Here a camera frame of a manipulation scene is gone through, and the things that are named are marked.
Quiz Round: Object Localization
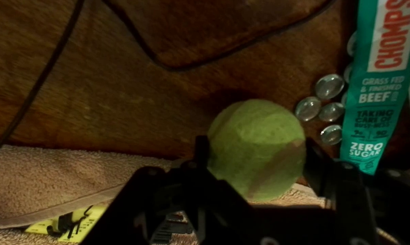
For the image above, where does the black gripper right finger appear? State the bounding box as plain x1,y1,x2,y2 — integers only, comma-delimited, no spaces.
305,138,410,245

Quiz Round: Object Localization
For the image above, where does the yellow printed label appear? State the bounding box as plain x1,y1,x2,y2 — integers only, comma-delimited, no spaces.
23,203,109,245

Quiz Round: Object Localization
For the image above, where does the clear glass bead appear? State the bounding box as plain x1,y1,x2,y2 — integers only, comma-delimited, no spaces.
317,101,347,124
346,30,358,59
313,72,347,102
294,95,323,124
317,123,345,147

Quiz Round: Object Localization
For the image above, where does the green tennis ball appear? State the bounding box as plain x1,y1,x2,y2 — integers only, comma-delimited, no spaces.
206,98,308,204

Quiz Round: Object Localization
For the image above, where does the beige cloth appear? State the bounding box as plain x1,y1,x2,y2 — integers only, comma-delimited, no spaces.
0,142,330,245

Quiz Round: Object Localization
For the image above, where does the thin black cable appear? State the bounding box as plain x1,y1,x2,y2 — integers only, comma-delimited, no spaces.
0,0,87,163

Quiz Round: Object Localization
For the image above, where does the teal Chomps beef stick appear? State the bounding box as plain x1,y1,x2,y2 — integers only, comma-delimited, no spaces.
339,0,410,177

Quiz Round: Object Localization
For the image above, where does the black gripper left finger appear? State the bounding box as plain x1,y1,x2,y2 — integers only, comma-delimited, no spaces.
80,135,256,245

